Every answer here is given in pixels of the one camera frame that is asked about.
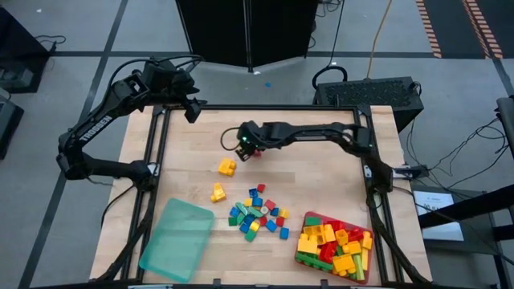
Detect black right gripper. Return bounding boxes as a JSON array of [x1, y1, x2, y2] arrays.
[[236, 121, 278, 161]]

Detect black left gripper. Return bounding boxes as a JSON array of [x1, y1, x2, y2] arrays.
[[140, 58, 208, 107]]

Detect long green plastic building block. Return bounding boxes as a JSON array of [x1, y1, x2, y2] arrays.
[[296, 251, 334, 273]]

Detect light green plastic building block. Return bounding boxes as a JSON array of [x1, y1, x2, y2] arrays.
[[353, 254, 365, 281]]

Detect black folding partition screen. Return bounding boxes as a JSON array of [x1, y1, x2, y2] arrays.
[[175, 0, 319, 74]]

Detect teal translucent plastic bin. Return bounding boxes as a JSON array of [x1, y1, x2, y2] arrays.
[[138, 197, 216, 283]]

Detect black perforated computer case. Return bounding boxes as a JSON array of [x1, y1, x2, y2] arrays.
[[312, 75, 425, 132]]

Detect red translucent plastic bin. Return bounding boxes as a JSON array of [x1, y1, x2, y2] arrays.
[[295, 210, 377, 285]]

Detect black floor equipment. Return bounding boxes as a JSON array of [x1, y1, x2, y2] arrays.
[[0, 7, 51, 96]]

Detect black floor case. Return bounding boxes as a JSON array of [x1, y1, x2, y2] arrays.
[[0, 92, 25, 160]]

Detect white paper sheet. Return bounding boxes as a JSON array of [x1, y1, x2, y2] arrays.
[[413, 190, 465, 242]]

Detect black side stand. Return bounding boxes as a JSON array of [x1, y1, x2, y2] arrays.
[[417, 184, 514, 289]]

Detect black mat with orange stripes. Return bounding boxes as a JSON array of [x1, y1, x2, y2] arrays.
[[415, 0, 505, 60]]

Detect black equipment panel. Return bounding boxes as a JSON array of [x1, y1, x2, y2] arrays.
[[496, 96, 514, 149]]

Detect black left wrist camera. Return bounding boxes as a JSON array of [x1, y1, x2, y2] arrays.
[[183, 98, 202, 124]]

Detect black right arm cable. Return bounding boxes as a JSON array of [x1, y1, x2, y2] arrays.
[[219, 126, 244, 153]]

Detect black coiled cable loop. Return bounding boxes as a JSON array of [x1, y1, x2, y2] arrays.
[[311, 65, 349, 92]]

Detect black hanging cable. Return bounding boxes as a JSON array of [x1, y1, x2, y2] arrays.
[[327, 0, 346, 67]]

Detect yellow hanging cable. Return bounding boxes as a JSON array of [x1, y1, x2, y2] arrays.
[[365, 0, 394, 80]]

